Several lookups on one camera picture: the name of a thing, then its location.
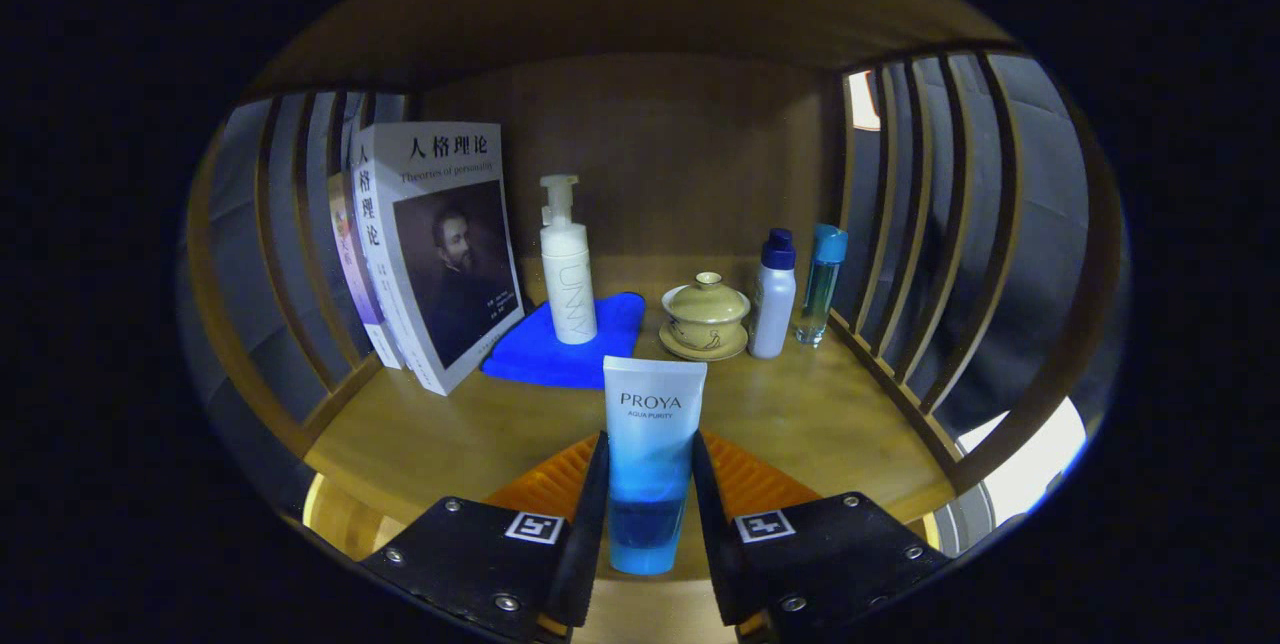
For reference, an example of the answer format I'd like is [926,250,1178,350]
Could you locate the white pump bottle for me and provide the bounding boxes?
[539,174,599,346]

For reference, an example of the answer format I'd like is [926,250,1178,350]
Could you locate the thin white book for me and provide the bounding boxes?
[345,139,406,370]

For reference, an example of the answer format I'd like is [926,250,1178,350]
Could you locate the purple book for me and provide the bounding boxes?
[328,174,386,355]

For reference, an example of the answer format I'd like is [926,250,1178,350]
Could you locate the blue folded cloth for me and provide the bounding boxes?
[480,291,647,391]

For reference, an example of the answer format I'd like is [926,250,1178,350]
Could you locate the wooden countertop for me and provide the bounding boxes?
[303,254,959,585]

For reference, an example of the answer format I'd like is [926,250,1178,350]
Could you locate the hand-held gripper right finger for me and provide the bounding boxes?
[690,431,951,643]

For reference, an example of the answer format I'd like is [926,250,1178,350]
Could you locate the blue cleanser tube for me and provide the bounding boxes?
[602,355,708,576]

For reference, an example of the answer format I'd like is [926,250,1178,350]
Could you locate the white book with portrait cover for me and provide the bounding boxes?
[355,121,525,397]

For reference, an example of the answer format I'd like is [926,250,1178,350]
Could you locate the white drawer unit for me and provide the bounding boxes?
[955,396,1089,525]

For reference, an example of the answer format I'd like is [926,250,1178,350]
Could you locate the wooden cabinet with slatted sides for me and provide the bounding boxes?
[180,0,1131,565]

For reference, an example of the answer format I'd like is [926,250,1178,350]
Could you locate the lidded ceramic tea cup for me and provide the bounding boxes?
[658,271,752,363]

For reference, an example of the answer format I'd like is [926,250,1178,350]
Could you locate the teal clear bottle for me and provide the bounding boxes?
[794,223,849,348]

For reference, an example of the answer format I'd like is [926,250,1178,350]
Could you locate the white bottle with blue cap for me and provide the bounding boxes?
[748,228,798,360]

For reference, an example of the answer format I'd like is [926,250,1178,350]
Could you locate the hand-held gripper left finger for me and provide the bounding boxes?
[360,431,611,643]

